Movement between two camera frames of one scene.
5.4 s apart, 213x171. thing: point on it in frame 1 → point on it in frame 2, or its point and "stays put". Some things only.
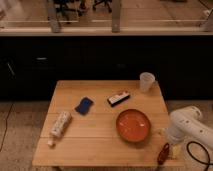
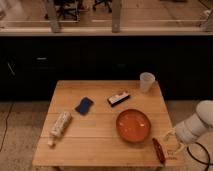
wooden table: (107, 124) stays put
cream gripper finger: (176, 150) → (172, 131)
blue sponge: (84, 105) stays put
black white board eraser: (117, 99) stays put
